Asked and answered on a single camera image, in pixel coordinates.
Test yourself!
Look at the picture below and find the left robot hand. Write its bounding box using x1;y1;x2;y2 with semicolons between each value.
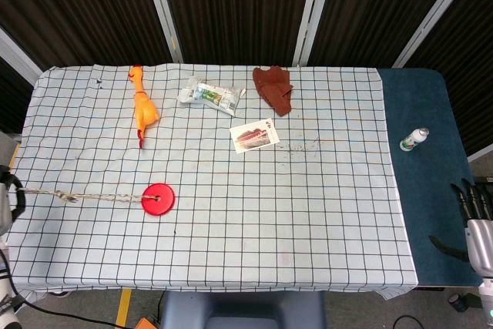
0;166;27;237

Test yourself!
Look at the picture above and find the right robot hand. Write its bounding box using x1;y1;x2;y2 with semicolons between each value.
428;177;493;277

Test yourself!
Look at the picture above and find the braided beige rope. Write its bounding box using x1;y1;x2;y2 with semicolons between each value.
16;186;161;206

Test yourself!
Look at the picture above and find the red plastic disc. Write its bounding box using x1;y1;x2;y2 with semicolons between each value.
140;182;176;218

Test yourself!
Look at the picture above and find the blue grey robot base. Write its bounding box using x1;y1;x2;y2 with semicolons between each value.
159;290;327;329

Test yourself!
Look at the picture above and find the black round jar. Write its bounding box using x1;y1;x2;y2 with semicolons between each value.
448;292;466;313

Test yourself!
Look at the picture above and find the dark corrugated divider panel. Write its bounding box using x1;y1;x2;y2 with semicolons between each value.
157;0;321;66
0;0;173;72
307;0;469;69
404;0;493;157
0;55;34;134

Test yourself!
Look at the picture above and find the small white plastic bottle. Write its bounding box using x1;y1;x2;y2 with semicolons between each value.
398;126;430;153

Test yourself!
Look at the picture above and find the yellow floor tape strip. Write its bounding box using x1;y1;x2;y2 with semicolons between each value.
115;287;132;329

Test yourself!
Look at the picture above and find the orange rubber chicken toy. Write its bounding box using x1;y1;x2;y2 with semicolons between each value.
128;64;160;150

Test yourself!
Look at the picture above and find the checked white tablecloth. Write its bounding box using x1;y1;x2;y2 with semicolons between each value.
5;63;419;301

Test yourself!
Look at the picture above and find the white green snack packet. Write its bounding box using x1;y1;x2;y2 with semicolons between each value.
177;76;247;118

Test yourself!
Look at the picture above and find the photo postcard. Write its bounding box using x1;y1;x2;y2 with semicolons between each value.
229;117;280;154

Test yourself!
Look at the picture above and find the brown crumpled pad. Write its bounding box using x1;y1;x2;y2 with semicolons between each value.
251;65;294;119

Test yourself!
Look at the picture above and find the black cable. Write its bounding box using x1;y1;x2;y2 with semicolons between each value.
392;314;427;329
0;246;119;329

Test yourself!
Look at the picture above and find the white divider frame post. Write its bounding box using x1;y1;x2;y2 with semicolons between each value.
392;0;485;69
0;27;45;88
297;0;337;68
139;0;184;64

